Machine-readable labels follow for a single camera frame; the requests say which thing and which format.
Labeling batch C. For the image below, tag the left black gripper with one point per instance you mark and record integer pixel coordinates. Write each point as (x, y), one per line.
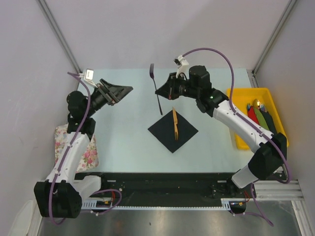
(108, 91)

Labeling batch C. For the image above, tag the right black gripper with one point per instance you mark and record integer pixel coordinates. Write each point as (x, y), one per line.
(171, 87)

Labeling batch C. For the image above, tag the gold knife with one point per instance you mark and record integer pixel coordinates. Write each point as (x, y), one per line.
(175, 120)

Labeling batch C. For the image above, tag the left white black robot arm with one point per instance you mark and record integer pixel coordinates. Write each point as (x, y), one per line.
(59, 195)

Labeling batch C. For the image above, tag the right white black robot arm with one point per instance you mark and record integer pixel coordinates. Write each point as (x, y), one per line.
(269, 149)

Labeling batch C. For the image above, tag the red rolled napkin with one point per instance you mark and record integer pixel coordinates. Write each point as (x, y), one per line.
(251, 114)

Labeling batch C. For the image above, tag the green rolled napkin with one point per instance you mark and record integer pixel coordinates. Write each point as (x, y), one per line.
(261, 120)

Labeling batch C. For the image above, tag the dark rolled napkin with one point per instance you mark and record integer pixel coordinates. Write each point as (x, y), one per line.
(269, 121)

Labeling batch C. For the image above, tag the floral cloth mat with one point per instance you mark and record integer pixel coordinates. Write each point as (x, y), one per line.
(89, 159)

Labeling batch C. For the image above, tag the gold spoon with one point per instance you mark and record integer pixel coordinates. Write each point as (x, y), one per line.
(256, 104)

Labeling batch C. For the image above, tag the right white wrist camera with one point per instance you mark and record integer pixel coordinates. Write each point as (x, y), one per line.
(182, 65)

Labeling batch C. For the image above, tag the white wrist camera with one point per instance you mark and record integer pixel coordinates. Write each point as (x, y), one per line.
(88, 78)
(182, 65)

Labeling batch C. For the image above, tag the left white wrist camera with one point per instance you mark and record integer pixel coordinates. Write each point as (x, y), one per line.
(88, 78)

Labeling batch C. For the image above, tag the right corner aluminium post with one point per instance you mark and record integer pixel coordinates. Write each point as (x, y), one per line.
(275, 34)

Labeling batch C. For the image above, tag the corner aluminium post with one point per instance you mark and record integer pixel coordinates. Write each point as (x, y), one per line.
(52, 22)
(275, 34)

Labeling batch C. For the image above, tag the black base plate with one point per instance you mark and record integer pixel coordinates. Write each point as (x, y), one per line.
(167, 191)

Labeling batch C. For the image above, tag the left corner aluminium post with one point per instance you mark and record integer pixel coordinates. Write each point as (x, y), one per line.
(52, 22)

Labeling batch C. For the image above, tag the aluminium frame rail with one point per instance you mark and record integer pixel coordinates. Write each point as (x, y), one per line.
(270, 190)

